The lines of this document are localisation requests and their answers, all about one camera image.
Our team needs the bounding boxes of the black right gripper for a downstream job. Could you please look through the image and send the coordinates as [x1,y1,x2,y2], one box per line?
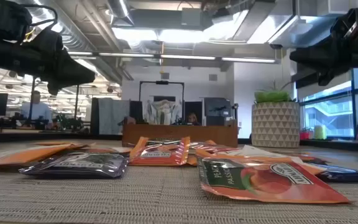
[289,6,358,87]

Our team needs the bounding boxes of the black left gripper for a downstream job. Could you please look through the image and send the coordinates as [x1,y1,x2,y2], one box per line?
[0,29,96,96]

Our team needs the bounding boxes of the white orange Tazo tea packet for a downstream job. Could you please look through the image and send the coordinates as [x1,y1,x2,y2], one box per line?
[82,145,134,156]
[194,144,328,175]
[0,143,74,168]

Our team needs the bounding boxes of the dark purple tea packet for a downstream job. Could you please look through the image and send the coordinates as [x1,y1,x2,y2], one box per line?
[303,157,358,184]
[18,151,130,179]

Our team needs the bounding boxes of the wooden tea organizer box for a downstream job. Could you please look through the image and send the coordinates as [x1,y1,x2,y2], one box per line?
[122,119,239,148]

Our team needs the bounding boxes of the person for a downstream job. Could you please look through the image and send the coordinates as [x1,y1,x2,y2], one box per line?
[19,90,55,131]
[186,112,202,126]

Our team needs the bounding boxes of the grey office partition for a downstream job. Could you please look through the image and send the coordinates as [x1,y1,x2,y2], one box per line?
[98,97,131,136]

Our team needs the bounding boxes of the yellow-green cup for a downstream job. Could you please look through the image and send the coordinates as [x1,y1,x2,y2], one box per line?
[313,124,327,141]

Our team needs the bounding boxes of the succulent in white patterned pot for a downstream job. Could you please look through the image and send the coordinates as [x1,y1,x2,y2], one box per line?
[251,80,301,149]

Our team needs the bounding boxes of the white hanging cloth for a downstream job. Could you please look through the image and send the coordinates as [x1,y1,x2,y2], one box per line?
[144,99,182,126]

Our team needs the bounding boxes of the long ceiling light bar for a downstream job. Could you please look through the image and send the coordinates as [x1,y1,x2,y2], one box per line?
[67,50,278,65]

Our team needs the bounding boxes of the grey woven placemat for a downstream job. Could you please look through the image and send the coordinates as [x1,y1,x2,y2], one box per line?
[0,141,358,224]

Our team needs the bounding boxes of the black left camera cable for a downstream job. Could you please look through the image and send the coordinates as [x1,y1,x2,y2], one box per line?
[26,3,59,43]

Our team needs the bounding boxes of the black background station frame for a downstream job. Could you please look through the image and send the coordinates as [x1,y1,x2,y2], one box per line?
[139,80,185,125]

